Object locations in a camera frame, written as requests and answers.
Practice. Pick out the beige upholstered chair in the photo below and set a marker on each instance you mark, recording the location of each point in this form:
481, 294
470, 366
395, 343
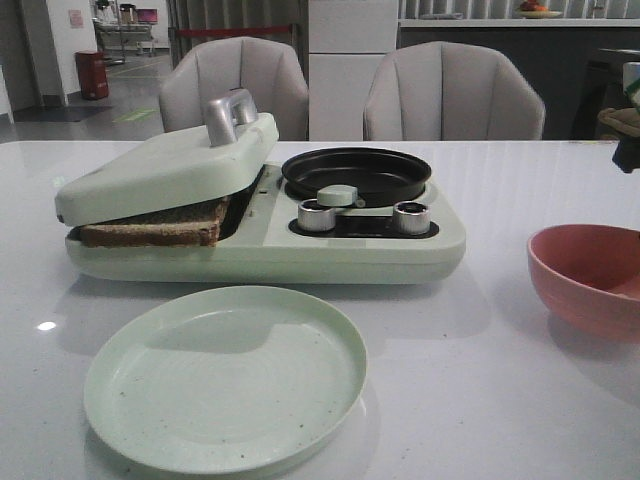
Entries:
444, 91
269, 70

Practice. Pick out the right silver control knob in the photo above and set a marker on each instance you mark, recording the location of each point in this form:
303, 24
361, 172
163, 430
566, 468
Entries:
411, 218

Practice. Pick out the dark grey counter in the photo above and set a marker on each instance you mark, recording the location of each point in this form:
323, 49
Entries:
554, 62

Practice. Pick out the bread slice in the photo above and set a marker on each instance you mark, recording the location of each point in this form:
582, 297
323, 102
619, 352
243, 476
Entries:
197, 224

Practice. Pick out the black round frying pan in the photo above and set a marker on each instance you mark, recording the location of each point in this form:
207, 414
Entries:
382, 177

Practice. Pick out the left beige upholstered chair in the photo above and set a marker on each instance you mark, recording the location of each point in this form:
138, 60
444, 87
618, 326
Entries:
269, 70

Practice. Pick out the fruit plate on counter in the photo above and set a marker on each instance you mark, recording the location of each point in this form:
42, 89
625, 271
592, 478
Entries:
531, 9

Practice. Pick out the mint green breakfast maker base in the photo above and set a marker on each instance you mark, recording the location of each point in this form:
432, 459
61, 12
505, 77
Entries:
263, 249

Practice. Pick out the left silver control knob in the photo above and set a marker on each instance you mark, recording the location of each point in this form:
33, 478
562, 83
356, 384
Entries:
314, 217

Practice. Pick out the red trash bin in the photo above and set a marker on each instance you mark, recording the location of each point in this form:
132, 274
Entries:
92, 76

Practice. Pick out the beige cushion at right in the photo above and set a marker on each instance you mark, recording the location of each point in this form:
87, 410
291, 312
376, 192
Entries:
617, 123

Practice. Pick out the right beige upholstered chair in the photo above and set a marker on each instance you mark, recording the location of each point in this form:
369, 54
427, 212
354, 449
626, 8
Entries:
444, 91

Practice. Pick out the pink plastic bowl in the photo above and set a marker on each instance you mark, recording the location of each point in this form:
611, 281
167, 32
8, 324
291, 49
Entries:
588, 275

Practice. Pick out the mint green sandwich maker lid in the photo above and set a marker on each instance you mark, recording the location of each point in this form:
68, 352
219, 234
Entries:
183, 167

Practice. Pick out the mint green round plate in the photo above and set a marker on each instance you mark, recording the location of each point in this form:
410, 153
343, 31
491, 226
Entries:
227, 381

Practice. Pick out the silver control knob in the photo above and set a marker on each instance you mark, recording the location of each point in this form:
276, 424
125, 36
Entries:
314, 217
411, 218

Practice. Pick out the red barrier belt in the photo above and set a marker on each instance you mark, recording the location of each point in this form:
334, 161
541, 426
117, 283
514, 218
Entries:
234, 32

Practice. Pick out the white cabinet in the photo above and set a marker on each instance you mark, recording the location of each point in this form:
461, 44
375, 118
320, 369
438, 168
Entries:
346, 42

